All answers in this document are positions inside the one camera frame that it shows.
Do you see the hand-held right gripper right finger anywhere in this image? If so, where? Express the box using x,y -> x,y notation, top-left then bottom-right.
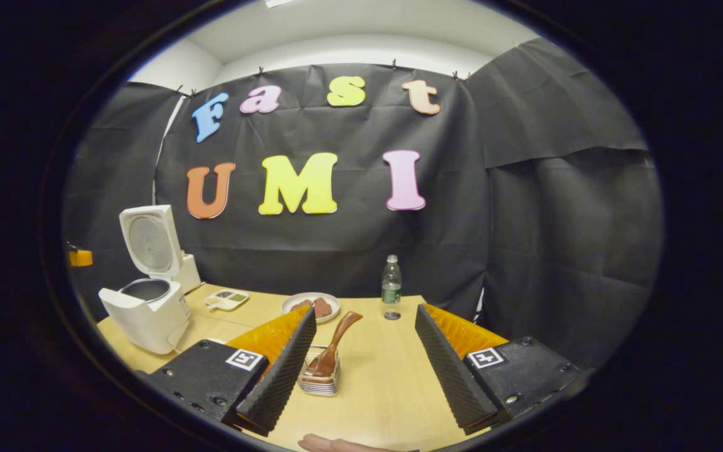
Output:
415,303 -> 588,435

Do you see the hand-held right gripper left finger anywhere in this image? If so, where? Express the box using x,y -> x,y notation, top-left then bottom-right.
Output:
146,305 -> 318,437

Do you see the metal wire chopstick holder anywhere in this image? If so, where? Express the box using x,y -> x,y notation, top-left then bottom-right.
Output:
297,344 -> 341,397

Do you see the brown wooden spoon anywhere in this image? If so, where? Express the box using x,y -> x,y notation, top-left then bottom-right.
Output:
307,311 -> 363,379

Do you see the white rice cooker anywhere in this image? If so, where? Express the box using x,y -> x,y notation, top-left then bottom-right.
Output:
99,205 -> 191,355

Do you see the white round plate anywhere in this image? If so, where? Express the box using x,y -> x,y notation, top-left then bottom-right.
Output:
282,292 -> 341,323

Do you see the white divided sauce dish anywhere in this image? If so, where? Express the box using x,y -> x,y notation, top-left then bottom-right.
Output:
205,289 -> 250,311

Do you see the clear plastic water bottle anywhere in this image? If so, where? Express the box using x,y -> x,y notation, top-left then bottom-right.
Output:
381,254 -> 402,305

